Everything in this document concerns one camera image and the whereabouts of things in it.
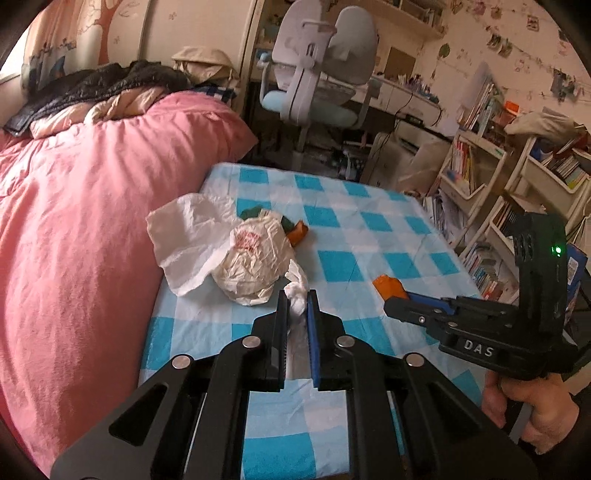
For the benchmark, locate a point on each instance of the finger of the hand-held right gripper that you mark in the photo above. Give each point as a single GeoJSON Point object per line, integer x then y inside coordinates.
{"type": "Point", "coordinates": [411, 311]}
{"type": "Point", "coordinates": [429, 301]}

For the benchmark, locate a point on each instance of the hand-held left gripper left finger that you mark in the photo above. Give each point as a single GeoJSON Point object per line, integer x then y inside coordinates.
{"type": "Point", "coordinates": [280, 332]}

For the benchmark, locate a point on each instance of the blue checked tablecloth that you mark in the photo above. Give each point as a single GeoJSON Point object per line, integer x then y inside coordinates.
{"type": "Point", "coordinates": [369, 240]}

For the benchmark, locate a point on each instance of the beige cloth bundle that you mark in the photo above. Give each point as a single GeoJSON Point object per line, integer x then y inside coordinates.
{"type": "Point", "coordinates": [545, 124]}

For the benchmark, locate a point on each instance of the dark blue checked pillow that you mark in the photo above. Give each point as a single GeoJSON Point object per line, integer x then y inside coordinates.
{"type": "Point", "coordinates": [217, 91]}

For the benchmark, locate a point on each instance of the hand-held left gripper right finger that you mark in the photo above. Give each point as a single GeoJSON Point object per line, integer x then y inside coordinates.
{"type": "Point", "coordinates": [314, 341]}

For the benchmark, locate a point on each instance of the white wall shelf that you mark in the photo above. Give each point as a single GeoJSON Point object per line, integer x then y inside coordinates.
{"type": "Point", "coordinates": [415, 18]}

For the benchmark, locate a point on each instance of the beige pillow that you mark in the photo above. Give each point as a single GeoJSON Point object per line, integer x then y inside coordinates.
{"type": "Point", "coordinates": [203, 62]}

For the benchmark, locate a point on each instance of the white plastic bag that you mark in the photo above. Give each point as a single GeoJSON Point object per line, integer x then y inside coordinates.
{"type": "Point", "coordinates": [254, 263]}

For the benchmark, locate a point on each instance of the person's right hand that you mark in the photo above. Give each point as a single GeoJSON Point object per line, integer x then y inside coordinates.
{"type": "Point", "coordinates": [549, 406]}

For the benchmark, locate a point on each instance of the grey and blue desk chair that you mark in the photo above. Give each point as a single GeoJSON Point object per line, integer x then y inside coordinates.
{"type": "Point", "coordinates": [314, 74]}

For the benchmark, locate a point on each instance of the small white tissue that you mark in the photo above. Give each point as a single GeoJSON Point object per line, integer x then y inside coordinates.
{"type": "Point", "coordinates": [296, 295]}

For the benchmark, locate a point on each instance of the white printer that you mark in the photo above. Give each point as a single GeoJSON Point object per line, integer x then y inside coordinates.
{"type": "Point", "coordinates": [418, 141]}

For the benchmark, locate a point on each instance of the white desk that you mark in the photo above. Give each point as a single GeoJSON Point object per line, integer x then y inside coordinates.
{"type": "Point", "coordinates": [415, 99]}

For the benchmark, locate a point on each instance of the yellow and blue book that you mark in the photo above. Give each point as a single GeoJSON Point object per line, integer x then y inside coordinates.
{"type": "Point", "coordinates": [579, 281]}

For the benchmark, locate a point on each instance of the small white book rack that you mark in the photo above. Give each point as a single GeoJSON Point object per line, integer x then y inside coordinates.
{"type": "Point", "coordinates": [466, 184]}

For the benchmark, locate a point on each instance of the pink printed curtain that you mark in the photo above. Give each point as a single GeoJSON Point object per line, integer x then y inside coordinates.
{"type": "Point", "coordinates": [60, 41]}

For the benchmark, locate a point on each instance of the dark green wrapper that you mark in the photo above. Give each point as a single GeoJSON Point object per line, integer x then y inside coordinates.
{"type": "Point", "coordinates": [251, 212]}

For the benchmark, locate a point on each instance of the pink duvet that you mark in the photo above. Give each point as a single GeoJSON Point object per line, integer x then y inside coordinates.
{"type": "Point", "coordinates": [83, 230]}

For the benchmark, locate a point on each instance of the large white paper towel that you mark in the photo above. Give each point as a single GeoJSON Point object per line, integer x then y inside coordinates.
{"type": "Point", "coordinates": [184, 235]}

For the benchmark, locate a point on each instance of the black jacket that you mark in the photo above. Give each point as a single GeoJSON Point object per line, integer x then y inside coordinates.
{"type": "Point", "coordinates": [83, 87]}

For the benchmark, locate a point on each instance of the large white book rack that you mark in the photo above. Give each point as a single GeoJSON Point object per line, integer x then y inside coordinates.
{"type": "Point", "coordinates": [521, 194]}

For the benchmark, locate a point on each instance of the beige quilt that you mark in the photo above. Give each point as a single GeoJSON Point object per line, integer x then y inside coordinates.
{"type": "Point", "coordinates": [124, 101]}

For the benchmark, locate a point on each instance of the pink tree wall decal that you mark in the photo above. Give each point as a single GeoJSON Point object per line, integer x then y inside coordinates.
{"type": "Point", "coordinates": [111, 23]}

